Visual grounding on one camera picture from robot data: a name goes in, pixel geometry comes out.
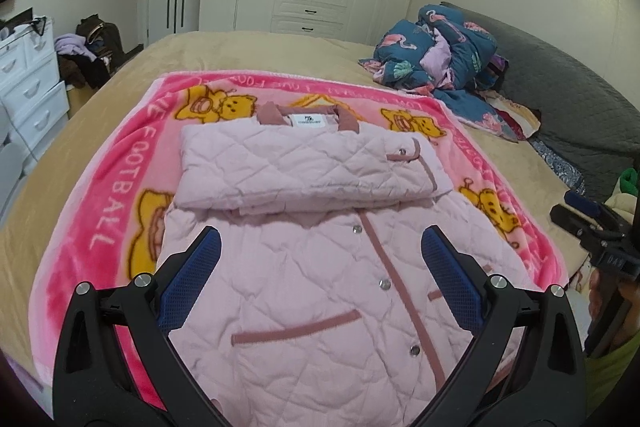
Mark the pink printed blanket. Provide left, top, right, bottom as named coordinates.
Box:
left=30, top=71, right=571, bottom=413

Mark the person's right hand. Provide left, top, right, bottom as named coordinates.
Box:
left=588, top=267, right=640, bottom=345

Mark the grey low cabinet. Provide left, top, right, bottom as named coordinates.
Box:
left=0, top=107, right=38, bottom=180

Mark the purple cloth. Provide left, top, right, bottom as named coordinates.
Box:
left=487, top=54, right=511, bottom=82

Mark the dark brown backpack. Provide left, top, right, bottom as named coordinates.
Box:
left=75, top=14, right=123, bottom=58

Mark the lavender cloth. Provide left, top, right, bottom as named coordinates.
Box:
left=54, top=34, right=93, bottom=58

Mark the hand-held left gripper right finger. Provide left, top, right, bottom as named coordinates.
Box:
left=421, top=226, right=587, bottom=427

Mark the teal floral quilt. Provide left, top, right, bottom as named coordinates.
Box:
left=357, top=4, right=521, bottom=142

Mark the green yellow cloth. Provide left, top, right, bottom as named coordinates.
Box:
left=617, top=167, right=640, bottom=208

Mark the black clothes hanger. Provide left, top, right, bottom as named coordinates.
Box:
left=27, top=14, right=51, bottom=38

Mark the white drawer chest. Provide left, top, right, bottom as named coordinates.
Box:
left=0, top=14, right=71, bottom=152

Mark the dark clothes pile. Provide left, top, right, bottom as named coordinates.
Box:
left=57, top=54, right=113, bottom=90

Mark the pink quilted jacket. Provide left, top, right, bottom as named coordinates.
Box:
left=155, top=102, right=538, bottom=427

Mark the cream red printed cloth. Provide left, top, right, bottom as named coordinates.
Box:
left=480, top=89, right=542, bottom=138

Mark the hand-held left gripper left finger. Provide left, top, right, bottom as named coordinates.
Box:
left=52, top=226, right=223, bottom=427

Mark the grey quilted headboard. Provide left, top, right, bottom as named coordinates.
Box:
left=440, top=2, right=640, bottom=208

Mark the blue patterned sheet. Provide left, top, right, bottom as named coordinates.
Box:
left=527, top=137, right=586, bottom=192

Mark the beige bed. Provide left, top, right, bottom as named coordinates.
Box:
left=0, top=29, right=591, bottom=358

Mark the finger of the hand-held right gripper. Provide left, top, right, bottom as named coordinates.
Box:
left=564, top=191, right=621, bottom=233
left=550, top=204, right=602, bottom=254

